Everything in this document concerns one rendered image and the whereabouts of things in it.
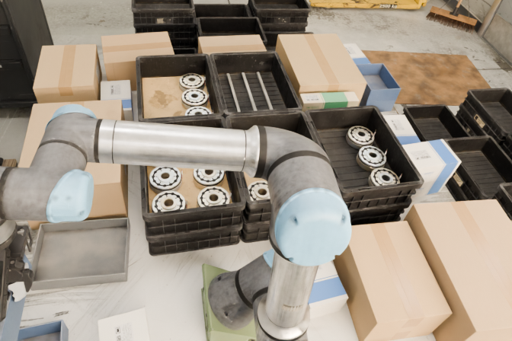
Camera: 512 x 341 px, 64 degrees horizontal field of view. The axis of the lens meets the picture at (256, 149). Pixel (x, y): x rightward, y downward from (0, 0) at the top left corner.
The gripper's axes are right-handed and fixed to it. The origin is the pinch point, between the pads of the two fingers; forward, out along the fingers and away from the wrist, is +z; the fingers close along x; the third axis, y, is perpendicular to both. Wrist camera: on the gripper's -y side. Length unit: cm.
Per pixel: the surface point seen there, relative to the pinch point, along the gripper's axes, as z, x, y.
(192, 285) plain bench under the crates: 39, -38, 19
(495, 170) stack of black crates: 54, -206, 81
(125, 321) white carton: 31.4, -18.9, 7.0
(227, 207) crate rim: 15, -46, 31
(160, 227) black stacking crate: 23.8, -27.8, 30.9
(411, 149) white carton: 13, -118, 54
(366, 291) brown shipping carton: 18, -82, 4
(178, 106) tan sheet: 26, -36, 88
